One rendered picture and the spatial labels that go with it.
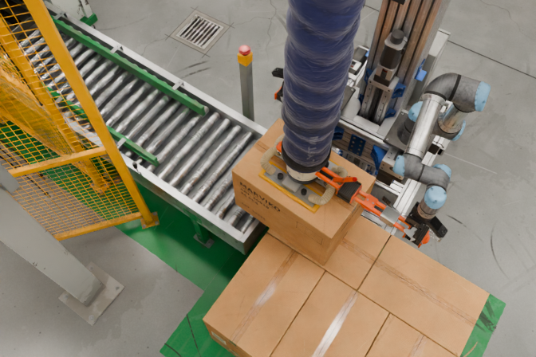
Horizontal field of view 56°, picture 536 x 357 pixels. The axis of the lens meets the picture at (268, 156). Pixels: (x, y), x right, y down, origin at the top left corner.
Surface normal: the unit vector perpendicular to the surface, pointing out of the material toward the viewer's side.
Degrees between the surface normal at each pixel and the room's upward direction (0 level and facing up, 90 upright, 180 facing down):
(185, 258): 0
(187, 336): 0
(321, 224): 1
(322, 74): 80
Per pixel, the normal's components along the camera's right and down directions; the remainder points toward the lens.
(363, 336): 0.00, -0.50
